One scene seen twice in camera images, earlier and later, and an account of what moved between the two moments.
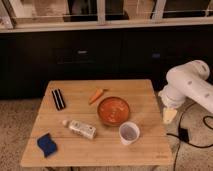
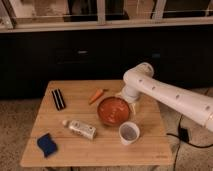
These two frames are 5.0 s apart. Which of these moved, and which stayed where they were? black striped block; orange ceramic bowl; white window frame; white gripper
Moved: white gripper
Stayed: orange ceramic bowl; black striped block; white window frame
